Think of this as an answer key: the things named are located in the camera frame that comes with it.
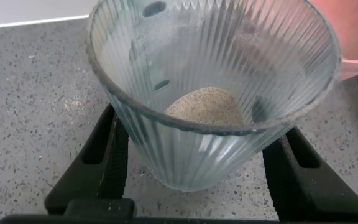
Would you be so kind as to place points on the beige powder heap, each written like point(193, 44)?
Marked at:
point(205, 107)

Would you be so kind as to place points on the clear ribbed plastic cup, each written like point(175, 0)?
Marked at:
point(197, 56)

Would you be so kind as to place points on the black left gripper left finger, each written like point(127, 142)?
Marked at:
point(85, 183)

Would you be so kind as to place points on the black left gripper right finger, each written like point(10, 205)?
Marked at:
point(303, 193)

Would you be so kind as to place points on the pink bowl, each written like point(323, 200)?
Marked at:
point(356, 34)

